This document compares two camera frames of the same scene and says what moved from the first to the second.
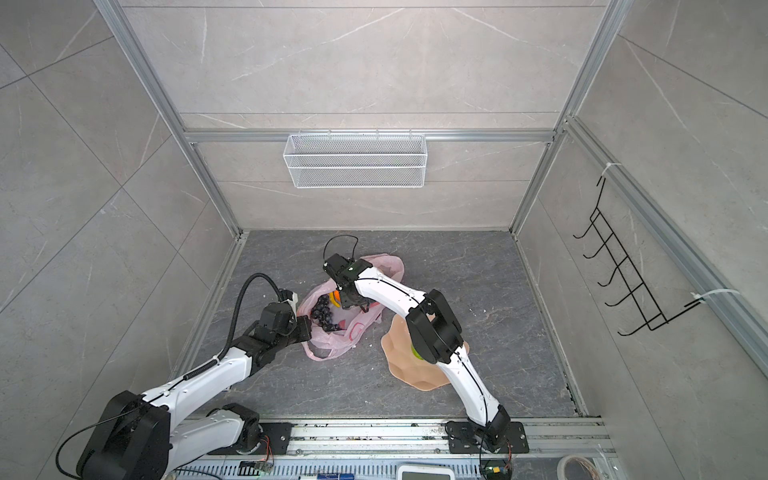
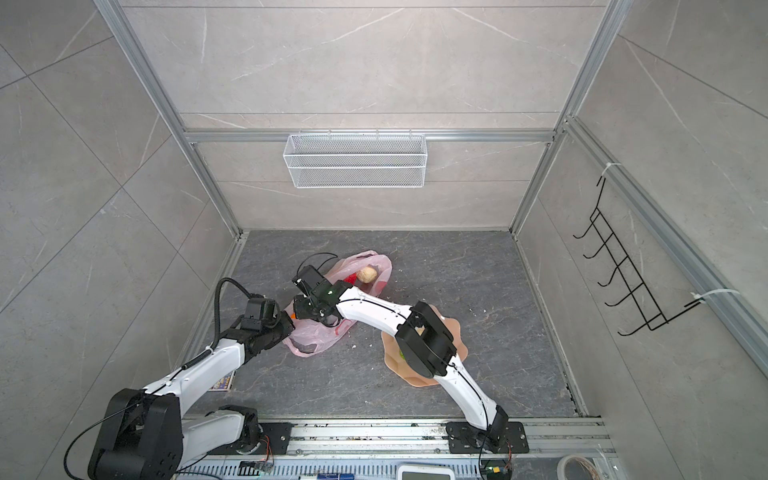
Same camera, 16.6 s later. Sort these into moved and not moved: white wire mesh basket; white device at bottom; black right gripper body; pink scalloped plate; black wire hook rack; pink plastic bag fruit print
Moved: pink plastic bag fruit print; black right gripper body
Not moved: white device at bottom; pink scalloped plate; black wire hook rack; white wire mesh basket
